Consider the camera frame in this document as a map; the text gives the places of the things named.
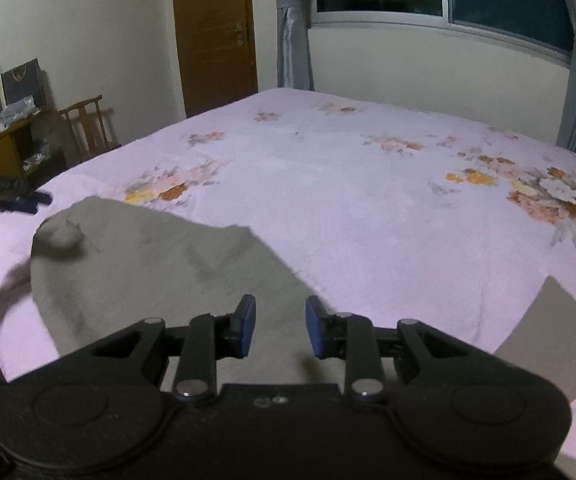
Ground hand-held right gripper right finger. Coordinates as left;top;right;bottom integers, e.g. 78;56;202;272
305;295;475;404

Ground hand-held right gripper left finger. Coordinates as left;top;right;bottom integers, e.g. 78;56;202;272
89;294;258;404

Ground grey pants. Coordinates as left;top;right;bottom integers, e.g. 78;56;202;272
30;196;576;403

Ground clear plastic bag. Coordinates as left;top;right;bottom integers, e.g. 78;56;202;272
0;96;42;129

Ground wooden chair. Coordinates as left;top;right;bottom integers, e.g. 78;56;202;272
58;94;122;167

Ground dark gift bag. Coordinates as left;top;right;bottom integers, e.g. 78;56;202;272
0;58;48;111

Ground bed with pink floral sheet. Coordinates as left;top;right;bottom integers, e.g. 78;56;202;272
0;87;576;480

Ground brown wooden door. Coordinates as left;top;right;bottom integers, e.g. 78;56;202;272
170;0;259;118

